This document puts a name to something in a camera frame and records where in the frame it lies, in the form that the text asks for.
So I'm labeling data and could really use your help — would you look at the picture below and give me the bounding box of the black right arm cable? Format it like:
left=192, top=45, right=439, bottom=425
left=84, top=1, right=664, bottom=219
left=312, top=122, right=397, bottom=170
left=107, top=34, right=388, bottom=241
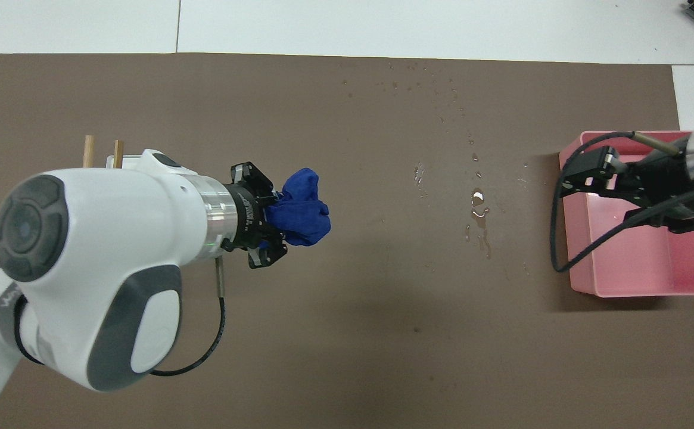
left=551, top=131, right=694, bottom=275

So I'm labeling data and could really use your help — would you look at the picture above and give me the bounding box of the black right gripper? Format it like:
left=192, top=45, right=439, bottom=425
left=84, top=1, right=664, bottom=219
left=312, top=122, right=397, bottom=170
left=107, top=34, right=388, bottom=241
left=561, top=143, right=694, bottom=234

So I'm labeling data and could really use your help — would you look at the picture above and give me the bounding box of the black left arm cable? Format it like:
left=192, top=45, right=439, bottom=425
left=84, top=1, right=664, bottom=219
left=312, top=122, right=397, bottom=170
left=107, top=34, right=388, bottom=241
left=149, top=256, right=228, bottom=377

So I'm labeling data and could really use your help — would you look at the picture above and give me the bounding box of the pink plastic bin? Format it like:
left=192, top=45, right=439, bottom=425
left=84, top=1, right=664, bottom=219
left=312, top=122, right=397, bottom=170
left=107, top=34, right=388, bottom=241
left=559, top=130, right=694, bottom=297

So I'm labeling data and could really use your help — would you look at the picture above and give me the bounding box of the white rack tray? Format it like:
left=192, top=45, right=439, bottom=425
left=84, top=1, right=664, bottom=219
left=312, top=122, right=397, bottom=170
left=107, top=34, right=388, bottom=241
left=106, top=154, right=146, bottom=170

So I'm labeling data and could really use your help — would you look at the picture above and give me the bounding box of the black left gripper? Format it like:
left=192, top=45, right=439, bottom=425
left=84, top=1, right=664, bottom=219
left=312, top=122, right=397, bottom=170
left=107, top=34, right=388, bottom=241
left=225, top=161, right=288, bottom=269

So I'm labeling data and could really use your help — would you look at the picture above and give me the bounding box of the brown table mat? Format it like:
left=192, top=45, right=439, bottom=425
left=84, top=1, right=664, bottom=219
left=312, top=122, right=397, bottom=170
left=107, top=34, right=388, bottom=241
left=0, top=52, right=694, bottom=429

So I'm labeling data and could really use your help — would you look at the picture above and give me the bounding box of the blue towel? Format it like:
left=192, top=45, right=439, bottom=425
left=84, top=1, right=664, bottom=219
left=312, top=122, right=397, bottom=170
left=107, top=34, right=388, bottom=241
left=263, top=167, right=331, bottom=247

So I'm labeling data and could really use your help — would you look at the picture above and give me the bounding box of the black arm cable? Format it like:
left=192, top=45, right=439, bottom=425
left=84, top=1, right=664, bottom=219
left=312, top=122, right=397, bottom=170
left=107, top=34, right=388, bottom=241
left=149, top=256, right=228, bottom=377
left=551, top=131, right=694, bottom=275

